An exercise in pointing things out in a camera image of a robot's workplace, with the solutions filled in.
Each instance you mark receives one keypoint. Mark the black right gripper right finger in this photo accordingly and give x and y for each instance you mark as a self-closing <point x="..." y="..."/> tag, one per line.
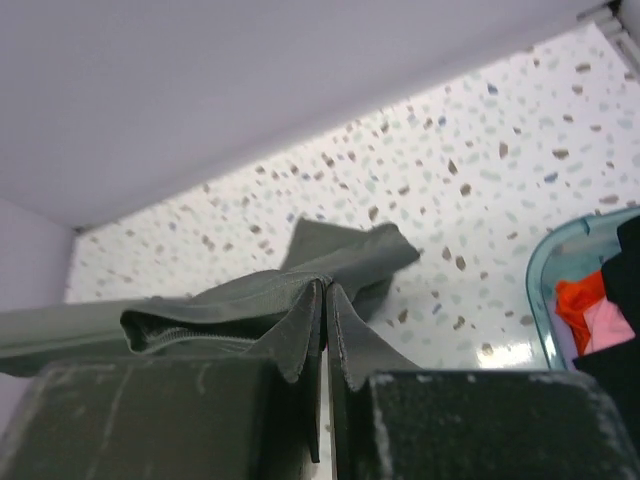
<point x="393" y="420"/>

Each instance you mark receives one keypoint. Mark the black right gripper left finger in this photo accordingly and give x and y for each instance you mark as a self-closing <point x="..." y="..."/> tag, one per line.
<point x="253" y="415"/>

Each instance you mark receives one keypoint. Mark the grey green t shirt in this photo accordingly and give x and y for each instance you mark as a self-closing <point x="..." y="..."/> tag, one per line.
<point x="226" y="319"/>

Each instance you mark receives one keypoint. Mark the orange t shirt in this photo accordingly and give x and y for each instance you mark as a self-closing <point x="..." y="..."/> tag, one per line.
<point x="573" y="300"/>

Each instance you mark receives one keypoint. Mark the pink t shirt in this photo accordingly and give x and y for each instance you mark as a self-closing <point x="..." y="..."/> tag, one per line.
<point x="607" y="326"/>

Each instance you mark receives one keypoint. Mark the teal plastic laundry basket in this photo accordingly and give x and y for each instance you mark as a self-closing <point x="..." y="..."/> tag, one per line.
<point x="570" y="253"/>

